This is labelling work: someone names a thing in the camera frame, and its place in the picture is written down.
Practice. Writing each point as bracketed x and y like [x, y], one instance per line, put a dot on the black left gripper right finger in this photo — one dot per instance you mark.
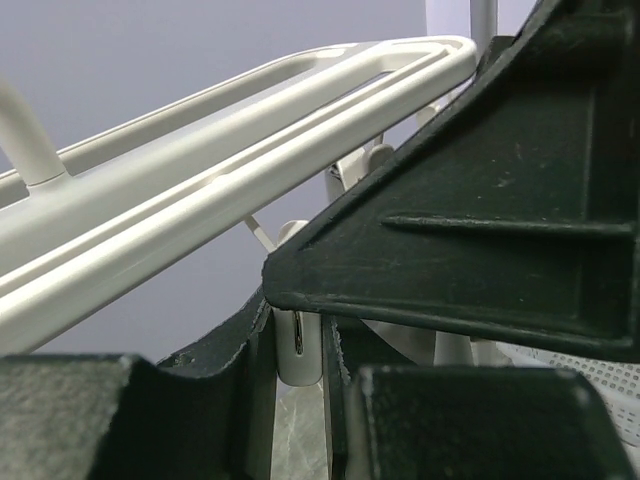
[388, 418]

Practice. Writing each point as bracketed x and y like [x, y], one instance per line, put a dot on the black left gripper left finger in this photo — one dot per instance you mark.
[204, 412]

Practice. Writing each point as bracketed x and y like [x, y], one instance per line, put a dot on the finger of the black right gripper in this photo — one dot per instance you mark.
[513, 215]

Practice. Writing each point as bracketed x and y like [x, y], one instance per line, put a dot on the white clip hanger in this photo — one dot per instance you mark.
[82, 226]

